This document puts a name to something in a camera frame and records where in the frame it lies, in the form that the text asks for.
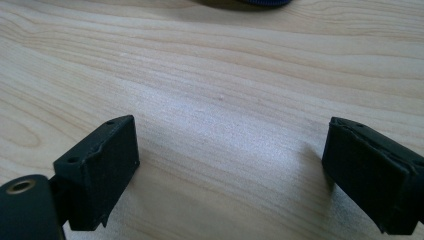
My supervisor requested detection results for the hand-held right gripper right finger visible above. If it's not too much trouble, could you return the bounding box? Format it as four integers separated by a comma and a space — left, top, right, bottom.
321, 116, 424, 236

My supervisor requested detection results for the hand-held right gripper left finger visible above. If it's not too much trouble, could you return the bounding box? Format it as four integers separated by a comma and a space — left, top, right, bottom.
48, 114, 141, 232

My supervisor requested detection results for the dark blue round object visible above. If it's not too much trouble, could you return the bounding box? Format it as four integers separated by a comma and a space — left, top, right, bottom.
237, 0, 294, 8

